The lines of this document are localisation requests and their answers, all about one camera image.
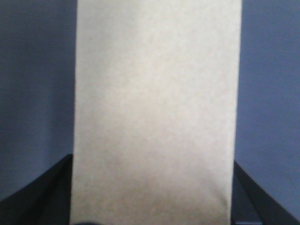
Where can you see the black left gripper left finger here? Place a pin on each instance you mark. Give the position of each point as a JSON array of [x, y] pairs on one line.
[[45, 201]]

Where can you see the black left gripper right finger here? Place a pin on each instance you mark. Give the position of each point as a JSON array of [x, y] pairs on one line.
[[251, 205]]

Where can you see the brown cardboard package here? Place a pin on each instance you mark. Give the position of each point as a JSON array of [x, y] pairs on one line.
[[155, 111]]

